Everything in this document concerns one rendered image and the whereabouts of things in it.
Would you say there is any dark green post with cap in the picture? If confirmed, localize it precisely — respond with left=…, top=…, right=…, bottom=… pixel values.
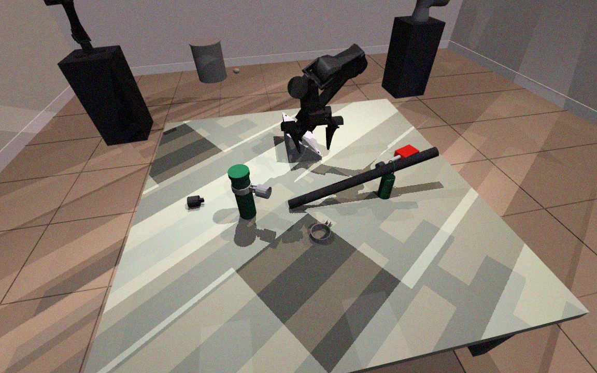
left=228, top=164, right=257, bottom=220

